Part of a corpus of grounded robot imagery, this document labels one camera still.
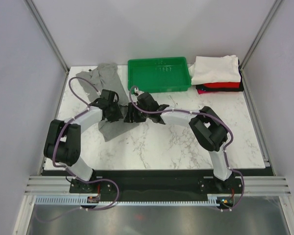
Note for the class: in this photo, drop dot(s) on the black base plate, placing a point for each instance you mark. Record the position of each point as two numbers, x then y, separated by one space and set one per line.
158 185

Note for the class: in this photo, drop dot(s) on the black folded t-shirt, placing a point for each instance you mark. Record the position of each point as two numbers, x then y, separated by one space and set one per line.
240 89

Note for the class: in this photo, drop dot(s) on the left aluminium frame post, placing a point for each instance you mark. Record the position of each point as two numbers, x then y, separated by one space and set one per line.
46 33

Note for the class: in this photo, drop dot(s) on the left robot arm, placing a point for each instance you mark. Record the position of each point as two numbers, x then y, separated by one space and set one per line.
63 142

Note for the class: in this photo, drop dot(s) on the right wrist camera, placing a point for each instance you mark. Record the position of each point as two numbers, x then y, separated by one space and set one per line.
136 91

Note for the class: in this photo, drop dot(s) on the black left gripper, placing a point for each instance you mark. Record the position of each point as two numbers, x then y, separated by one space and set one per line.
118 115

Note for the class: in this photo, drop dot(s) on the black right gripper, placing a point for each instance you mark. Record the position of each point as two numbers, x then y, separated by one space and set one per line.
129 118

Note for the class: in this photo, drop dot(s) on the green plastic tray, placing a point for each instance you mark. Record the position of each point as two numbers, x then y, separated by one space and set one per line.
159 75

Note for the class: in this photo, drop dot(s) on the pink folded t-shirt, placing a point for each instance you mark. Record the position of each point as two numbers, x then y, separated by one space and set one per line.
199 91

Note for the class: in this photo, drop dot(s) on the grey t-shirt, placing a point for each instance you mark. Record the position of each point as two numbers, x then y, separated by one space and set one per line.
105 76

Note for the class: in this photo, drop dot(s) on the red folded t-shirt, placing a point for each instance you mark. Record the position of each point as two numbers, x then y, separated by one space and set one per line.
219 85

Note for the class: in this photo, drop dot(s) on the white folded t-shirt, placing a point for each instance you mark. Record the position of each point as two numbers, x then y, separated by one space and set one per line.
215 70

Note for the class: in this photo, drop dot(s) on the white slotted cable duct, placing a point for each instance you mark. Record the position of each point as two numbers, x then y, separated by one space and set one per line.
90 201

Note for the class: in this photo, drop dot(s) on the right aluminium frame post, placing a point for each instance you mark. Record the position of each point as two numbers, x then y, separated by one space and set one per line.
262 30

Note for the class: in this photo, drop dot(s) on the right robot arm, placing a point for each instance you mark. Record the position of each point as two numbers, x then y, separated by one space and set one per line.
209 130

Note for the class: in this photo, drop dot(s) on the aluminium frame post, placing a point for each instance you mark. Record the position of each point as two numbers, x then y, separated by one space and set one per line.
46 33
262 30

